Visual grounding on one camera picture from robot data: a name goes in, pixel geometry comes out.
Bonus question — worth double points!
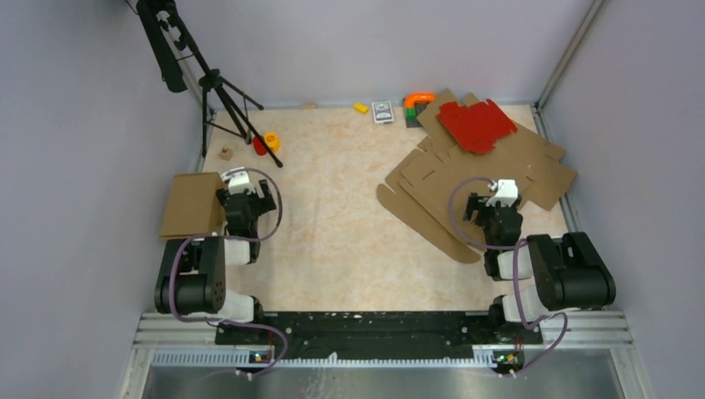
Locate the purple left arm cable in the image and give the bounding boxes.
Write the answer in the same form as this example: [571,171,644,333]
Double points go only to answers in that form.
[167,167,289,379]

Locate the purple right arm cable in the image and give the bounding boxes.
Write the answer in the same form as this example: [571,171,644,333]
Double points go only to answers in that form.
[446,175,569,377]

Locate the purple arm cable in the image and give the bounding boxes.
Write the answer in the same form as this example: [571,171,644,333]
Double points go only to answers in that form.
[446,175,569,377]
[167,167,289,379]

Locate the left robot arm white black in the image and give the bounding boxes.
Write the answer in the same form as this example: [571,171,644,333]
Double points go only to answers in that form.
[154,180,278,344]

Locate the stack of brown cardboard blanks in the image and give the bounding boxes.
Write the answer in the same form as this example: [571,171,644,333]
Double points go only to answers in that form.
[376,90,578,264]

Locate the yellow small block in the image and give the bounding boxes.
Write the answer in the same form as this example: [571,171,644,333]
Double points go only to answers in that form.
[353,102,369,114]

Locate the playing card deck box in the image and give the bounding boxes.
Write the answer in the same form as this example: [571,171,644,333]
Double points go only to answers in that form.
[371,101,395,125]

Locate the black camera tripod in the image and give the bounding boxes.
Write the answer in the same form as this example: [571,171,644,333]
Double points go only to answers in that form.
[135,0,284,170]

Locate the red flat cardboard blank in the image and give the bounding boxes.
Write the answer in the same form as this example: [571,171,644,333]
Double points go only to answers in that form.
[436,99,518,155]

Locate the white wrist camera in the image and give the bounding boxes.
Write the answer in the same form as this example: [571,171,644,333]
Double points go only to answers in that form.
[486,179,520,208]
[220,168,256,195]

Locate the red yellow toy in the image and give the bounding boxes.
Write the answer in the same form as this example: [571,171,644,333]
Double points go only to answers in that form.
[252,131,281,156]

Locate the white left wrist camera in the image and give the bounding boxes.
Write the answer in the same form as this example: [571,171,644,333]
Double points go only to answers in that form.
[220,168,256,195]

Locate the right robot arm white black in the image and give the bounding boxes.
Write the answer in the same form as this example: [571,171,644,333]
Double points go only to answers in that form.
[463,193,617,342]

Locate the brown cardboard box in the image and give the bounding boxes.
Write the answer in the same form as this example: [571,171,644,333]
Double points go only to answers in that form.
[159,172,224,240]

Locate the orange green toy block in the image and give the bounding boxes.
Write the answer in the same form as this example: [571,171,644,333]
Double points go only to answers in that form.
[402,92,436,128]

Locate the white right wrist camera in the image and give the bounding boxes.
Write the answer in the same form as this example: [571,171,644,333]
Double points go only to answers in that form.
[486,179,520,208]

